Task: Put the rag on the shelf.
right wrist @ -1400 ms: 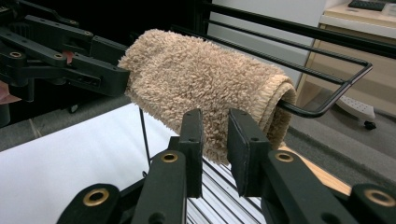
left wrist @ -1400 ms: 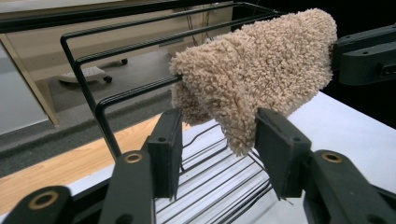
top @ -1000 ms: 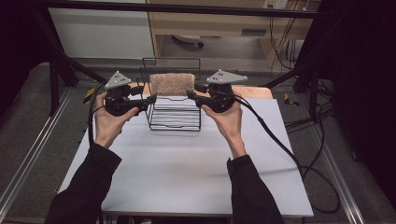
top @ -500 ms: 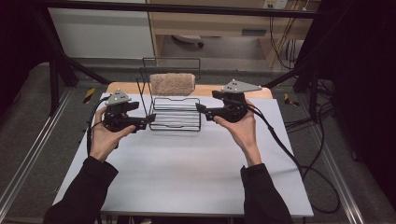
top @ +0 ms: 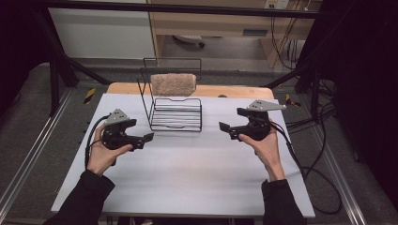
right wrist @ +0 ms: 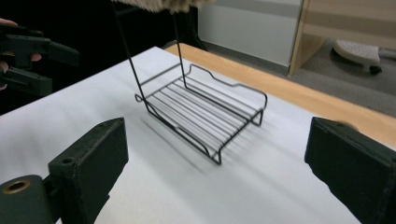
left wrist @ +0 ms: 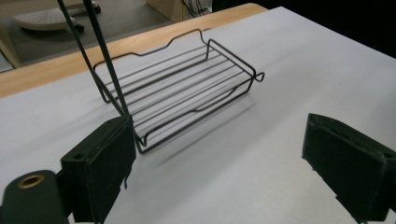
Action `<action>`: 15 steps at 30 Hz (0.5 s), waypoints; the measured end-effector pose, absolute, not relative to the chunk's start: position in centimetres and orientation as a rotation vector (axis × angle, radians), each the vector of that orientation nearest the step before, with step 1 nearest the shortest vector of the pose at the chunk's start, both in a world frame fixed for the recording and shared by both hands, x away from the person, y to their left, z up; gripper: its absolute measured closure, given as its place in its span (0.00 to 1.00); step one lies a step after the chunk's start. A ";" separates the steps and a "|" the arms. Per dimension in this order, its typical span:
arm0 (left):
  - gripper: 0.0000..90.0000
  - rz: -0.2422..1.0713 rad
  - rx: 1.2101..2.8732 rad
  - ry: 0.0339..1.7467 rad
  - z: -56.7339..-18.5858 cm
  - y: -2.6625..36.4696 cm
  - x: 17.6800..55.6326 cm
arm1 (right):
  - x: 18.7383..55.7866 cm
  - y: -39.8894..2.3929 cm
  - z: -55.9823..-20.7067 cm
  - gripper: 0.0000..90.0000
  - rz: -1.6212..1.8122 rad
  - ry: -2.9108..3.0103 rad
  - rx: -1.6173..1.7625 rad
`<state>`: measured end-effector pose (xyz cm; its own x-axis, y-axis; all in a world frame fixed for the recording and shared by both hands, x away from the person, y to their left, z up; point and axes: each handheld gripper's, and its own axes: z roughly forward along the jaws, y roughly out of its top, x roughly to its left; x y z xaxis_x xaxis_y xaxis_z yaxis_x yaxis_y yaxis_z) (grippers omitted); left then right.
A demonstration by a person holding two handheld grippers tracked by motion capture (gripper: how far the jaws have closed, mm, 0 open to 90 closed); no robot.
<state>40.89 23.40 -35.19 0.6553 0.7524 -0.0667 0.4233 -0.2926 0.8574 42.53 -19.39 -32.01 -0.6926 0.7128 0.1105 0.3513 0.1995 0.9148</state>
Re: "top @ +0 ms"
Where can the brown towel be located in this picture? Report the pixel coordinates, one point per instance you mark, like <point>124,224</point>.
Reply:
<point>173,84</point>

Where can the black curtain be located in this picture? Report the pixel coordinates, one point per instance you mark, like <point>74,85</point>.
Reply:
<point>15,37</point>
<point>369,78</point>

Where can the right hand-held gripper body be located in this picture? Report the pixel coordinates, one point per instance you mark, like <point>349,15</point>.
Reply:
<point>256,126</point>

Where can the person's right hand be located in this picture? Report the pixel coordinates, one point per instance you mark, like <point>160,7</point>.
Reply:
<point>269,153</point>

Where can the black metal frame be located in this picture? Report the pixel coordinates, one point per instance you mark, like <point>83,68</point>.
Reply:
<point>187,8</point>

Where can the white wall socket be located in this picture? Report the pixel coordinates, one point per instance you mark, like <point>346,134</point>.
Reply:
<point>277,3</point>

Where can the person's left hand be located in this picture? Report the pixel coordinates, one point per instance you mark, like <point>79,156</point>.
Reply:
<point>101,157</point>

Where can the white table board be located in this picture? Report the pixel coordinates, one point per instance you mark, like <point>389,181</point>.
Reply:
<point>194,175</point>

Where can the wooden desk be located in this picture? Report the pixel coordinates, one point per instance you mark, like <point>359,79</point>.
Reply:
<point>203,26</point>

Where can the white cabinet panel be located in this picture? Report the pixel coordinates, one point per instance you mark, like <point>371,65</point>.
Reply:
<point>100,34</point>

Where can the office chair base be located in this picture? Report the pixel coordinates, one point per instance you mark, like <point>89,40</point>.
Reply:
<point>187,38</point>

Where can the wooden table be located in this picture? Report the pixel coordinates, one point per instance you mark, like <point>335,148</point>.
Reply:
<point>244,92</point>

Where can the yellow black tape strip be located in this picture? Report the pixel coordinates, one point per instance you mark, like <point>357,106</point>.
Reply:
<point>288,99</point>
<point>89,95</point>

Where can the aluminium floor rail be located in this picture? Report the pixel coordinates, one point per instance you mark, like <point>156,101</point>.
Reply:
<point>37,146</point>
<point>347,190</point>

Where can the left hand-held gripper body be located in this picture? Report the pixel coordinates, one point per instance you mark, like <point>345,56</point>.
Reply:
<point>115,137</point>

